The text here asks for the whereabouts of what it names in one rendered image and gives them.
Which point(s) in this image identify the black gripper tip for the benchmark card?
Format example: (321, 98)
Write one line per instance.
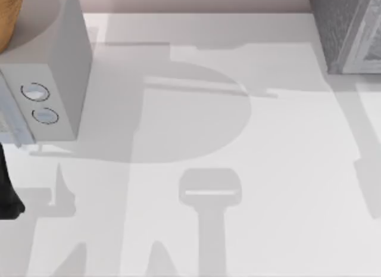
(7, 196)

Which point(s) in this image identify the grey cabinet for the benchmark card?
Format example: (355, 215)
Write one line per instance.
(342, 26)

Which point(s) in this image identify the orange wooden bowl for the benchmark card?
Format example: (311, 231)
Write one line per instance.
(9, 15)

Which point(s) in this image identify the large microwave knob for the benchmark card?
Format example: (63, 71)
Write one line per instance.
(35, 92)

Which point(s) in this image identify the pale microwave oven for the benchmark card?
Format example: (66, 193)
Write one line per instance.
(64, 59)

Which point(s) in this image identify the small microwave knob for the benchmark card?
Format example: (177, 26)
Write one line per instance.
(45, 115)

